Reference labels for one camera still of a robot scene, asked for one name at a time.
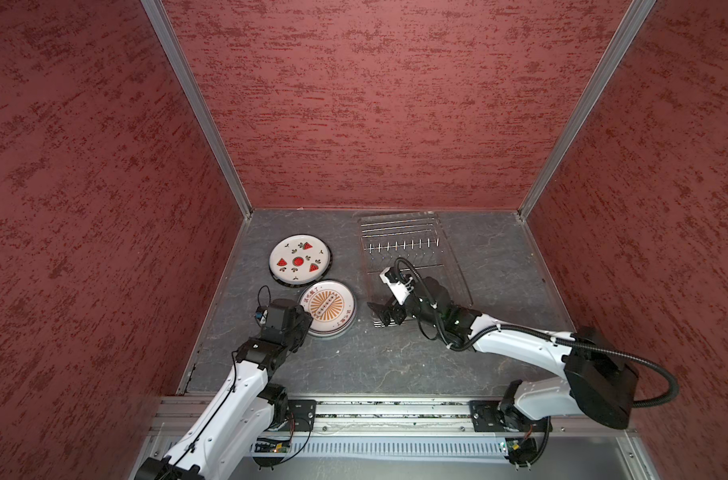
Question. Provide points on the sunburst green rim plate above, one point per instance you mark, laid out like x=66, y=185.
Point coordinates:
x=328, y=306

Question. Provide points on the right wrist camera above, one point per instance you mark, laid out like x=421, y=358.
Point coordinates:
x=400, y=289

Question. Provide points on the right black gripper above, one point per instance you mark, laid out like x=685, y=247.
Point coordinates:
x=397, y=310

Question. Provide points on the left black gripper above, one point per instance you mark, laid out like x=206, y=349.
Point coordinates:
x=306, y=320

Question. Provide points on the right corner aluminium profile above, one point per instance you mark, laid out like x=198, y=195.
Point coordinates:
x=623, y=37

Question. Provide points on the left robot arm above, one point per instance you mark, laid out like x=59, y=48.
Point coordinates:
x=246, y=405

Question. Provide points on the watermelon pattern plate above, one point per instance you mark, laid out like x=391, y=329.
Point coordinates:
x=299, y=259

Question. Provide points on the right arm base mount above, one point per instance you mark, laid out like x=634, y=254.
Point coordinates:
x=490, y=416

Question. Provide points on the metal wire dish rack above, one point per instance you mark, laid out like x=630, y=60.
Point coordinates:
x=418, y=237

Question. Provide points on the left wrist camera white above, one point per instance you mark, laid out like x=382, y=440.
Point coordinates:
x=260, y=315

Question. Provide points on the left corner aluminium profile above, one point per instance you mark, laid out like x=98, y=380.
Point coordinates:
x=169, y=41

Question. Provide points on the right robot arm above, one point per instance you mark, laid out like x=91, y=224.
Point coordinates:
x=560, y=373

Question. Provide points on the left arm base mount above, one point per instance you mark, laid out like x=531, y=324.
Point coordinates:
x=296, y=415

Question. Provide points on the corner aluminium profile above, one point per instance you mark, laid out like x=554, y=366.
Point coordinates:
x=169, y=41
x=623, y=37

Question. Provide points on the aluminium front rail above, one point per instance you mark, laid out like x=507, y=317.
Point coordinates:
x=340, y=415

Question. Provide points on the white slotted cable duct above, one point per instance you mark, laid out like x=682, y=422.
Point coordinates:
x=471, y=449

